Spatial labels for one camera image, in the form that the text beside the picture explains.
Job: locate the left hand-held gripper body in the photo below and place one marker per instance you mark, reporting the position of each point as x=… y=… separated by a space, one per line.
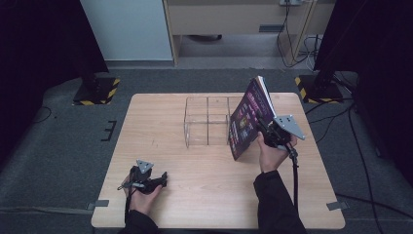
x=142 y=177

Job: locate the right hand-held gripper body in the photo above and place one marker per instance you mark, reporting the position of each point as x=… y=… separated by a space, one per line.
x=285 y=128

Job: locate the purple book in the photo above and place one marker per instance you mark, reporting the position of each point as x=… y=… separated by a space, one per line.
x=248 y=120

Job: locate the clear acrylic organizer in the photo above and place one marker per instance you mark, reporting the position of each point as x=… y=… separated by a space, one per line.
x=207 y=122

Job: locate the person's left hand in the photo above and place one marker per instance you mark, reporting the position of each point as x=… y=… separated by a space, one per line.
x=142 y=203

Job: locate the person's right hand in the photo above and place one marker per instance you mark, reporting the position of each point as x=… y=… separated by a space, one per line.
x=271 y=157

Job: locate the black stand base yellow stripes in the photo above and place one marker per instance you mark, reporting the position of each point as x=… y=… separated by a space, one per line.
x=319 y=91
x=97 y=92

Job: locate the grey tape piece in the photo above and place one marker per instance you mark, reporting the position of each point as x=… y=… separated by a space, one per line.
x=98 y=204
x=337 y=205

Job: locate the black floor tape marks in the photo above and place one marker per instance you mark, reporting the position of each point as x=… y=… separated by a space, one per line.
x=109 y=130

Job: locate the wooden desk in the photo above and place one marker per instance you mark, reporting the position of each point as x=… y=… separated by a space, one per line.
x=227 y=16

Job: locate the white power strip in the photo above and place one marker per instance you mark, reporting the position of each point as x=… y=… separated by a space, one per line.
x=290 y=2

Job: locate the dark curtain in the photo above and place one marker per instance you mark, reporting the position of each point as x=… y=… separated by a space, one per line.
x=383 y=48
x=39 y=48

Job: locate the white panel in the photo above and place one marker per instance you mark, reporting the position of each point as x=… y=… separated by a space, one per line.
x=130 y=29

